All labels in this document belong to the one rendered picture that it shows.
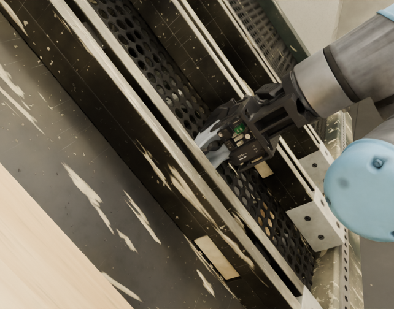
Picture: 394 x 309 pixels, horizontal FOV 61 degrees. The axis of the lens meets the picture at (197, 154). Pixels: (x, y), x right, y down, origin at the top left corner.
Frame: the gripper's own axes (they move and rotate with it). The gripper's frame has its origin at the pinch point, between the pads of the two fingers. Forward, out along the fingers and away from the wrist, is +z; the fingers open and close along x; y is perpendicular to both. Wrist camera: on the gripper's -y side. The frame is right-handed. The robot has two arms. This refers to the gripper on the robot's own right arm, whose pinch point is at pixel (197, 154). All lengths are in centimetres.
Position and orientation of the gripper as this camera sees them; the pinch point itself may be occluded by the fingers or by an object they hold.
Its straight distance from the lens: 54.2
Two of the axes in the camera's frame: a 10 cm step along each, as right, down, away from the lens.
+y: -3.5, 4.7, -8.1
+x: 6.0, 7.8, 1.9
